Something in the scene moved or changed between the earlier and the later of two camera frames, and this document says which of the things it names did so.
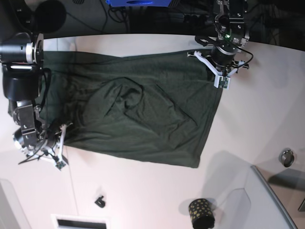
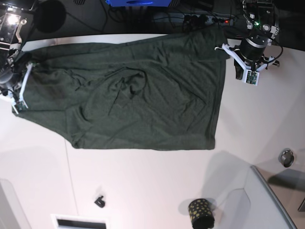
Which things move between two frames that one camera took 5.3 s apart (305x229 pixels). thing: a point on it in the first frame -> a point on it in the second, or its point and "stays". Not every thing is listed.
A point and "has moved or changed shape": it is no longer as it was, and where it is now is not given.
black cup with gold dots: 201,214 stays
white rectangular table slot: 65,221 stays
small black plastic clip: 100,202 stays
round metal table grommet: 286,157 stays
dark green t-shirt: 161,106 has moved or changed shape
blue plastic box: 138,3 stays
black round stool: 49,16 stays
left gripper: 45,147 -> 17,100
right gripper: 221,63 -> 251,54
